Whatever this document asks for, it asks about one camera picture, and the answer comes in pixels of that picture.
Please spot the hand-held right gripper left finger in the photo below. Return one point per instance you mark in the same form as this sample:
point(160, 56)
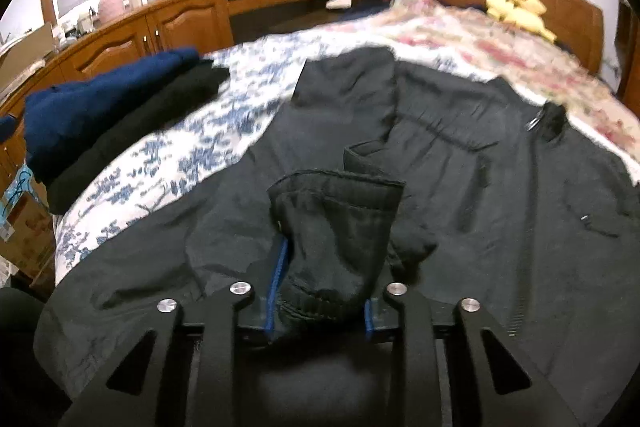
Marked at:
point(279, 269)

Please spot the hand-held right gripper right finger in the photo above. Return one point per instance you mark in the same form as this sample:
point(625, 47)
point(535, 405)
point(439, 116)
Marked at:
point(370, 319)

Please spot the black jacket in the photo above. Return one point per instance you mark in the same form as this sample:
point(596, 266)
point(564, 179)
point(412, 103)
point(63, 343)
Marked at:
point(475, 207)

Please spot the blue floral bedsheet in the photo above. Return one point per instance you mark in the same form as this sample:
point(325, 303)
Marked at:
point(225, 122)

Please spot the folded black garment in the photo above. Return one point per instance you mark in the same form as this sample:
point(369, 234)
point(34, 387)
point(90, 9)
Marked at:
point(170, 104)

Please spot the folded navy blue garment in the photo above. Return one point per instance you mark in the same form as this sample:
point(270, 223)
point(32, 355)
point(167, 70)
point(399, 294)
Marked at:
point(100, 107)

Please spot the printed cardboard box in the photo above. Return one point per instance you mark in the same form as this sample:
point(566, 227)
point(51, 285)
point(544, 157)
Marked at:
point(25, 232)

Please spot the long wooden desk cabinet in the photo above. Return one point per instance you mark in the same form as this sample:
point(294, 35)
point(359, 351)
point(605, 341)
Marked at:
point(190, 19)

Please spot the pink floral quilt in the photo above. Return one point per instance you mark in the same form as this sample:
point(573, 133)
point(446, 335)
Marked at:
point(475, 44)

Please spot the pink vase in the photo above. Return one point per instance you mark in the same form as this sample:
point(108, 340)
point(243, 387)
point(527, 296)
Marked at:
point(111, 4)

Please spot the plain cardboard box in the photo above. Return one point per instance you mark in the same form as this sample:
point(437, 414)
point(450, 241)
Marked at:
point(25, 49)

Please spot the yellow plush toy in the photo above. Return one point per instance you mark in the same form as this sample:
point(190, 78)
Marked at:
point(520, 14)

